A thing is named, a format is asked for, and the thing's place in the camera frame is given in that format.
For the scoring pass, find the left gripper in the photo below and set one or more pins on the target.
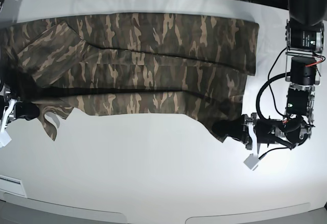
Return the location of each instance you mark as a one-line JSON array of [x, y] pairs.
[[251, 130]]

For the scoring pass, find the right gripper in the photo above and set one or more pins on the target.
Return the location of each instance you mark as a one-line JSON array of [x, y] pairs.
[[12, 108]]

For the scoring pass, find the camouflage T-shirt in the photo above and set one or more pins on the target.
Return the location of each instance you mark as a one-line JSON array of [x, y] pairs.
[[130, 63]]

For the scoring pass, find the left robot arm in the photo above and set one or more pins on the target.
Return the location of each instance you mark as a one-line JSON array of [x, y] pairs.
[[304, 44]]

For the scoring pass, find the white label plate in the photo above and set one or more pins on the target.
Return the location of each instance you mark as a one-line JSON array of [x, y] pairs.
[[12, 186]]

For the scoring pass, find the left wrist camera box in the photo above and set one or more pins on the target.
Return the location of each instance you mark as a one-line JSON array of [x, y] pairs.
[[252, 161]]

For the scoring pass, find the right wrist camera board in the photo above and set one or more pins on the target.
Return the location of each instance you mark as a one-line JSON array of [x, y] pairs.
[[4, 139]]

